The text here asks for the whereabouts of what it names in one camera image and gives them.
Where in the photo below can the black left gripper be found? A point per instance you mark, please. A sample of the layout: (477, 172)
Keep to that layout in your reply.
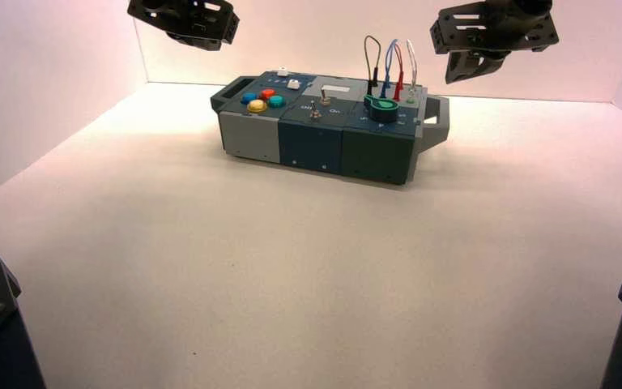
(182, 19)

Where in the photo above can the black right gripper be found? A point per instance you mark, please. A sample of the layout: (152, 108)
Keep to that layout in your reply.
(496, 32)

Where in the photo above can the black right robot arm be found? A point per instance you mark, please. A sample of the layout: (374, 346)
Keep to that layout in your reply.
(520, 5)

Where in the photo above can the blue round push button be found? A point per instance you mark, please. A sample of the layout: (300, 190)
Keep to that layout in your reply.
(249, 98)

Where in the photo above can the red round push button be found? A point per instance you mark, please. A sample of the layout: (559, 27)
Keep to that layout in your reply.
(268, 94)

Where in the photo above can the yellow round push button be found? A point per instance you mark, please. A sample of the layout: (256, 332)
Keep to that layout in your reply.
(257, 106)

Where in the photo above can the green black rotary knob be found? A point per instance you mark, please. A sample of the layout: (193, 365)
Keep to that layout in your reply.
(383, 110)

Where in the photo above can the green round push button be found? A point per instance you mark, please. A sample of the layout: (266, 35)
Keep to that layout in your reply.
(276, 101)

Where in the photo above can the white rectangular display window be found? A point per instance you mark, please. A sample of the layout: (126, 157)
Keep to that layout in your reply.
(336, 87)

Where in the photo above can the dark blue grey control box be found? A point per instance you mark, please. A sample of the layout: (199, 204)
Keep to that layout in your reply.
(311, 145)

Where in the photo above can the silver metal toggle switch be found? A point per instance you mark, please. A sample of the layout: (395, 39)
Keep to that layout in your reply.
(325, 99)
(315, 114)

